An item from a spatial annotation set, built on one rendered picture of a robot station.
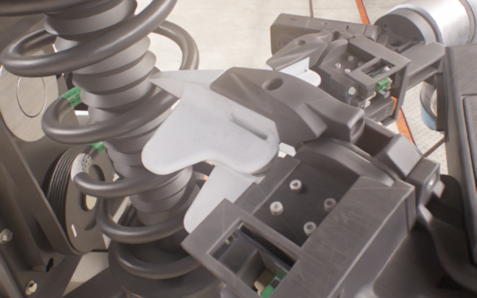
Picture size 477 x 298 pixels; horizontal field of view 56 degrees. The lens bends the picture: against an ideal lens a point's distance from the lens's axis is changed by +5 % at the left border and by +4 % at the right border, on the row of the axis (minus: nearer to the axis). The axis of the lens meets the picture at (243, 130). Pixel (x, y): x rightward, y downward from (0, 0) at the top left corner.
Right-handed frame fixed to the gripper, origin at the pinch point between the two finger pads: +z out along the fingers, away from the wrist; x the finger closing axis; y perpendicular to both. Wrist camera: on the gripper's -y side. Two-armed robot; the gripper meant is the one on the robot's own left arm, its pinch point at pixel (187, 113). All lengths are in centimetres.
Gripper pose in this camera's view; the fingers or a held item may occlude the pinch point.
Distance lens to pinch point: 26.2
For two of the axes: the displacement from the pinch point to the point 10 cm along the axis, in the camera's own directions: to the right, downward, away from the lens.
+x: 2.7, 7.0, 6.7
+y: -6.7, 6.3, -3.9
